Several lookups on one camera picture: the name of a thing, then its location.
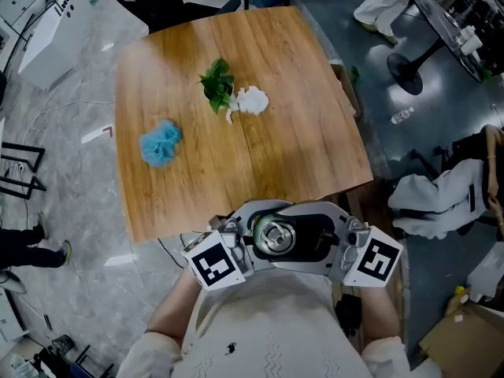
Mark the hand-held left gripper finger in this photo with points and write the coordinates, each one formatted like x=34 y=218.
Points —
x=256 y=206
x=262 y=264

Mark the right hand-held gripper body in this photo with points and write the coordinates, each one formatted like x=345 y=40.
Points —
x=374 y=258

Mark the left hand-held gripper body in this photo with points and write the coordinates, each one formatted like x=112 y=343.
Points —
x=214 y=264

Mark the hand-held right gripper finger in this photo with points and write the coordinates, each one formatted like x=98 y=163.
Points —
x=307 y=267
x=315 y=208

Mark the metal jar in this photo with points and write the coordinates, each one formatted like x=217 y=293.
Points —
x=258 y=230

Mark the metal jar lid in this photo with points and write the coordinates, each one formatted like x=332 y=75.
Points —
x=279 y=236

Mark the person's left forearm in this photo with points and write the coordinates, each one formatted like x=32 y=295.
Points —
x=173 y=309

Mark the person's right forearm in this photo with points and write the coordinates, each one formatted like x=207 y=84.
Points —
x=380 y=317

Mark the person's cream knitted sweater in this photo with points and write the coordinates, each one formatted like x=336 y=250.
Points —
x=267 y=325

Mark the white garment on chair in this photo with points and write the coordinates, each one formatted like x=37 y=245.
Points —
x=437 y=203

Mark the crumpled white tissue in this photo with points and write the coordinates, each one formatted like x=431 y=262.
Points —
x=254 y=100

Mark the blue artificial flower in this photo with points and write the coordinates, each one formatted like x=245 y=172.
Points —
x=159 y=144

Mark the open cardboard box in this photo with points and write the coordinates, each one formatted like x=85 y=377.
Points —
x=346 y=89

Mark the clear plastic water bottle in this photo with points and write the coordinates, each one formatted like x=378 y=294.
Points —
x=401 y=115

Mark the flattened brown cardboard boxes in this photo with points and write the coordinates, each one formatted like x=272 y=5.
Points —
x=468 y=345

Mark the small green potted plant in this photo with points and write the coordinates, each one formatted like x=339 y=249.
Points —
x=216 y=83

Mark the black swivel chair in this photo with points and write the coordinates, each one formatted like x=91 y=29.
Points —
x=464 y=146

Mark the black metal stand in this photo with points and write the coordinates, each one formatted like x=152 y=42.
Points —
x=63 y=343

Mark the black office chair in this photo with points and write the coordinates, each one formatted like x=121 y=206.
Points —
x=157 y=4

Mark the white cups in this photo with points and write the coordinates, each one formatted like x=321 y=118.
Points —
x=469 y=43

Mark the white cabinet box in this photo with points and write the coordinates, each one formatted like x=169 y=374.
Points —
x=55 y=38

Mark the round black pedestal table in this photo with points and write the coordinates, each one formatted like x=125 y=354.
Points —
x=433 y=14

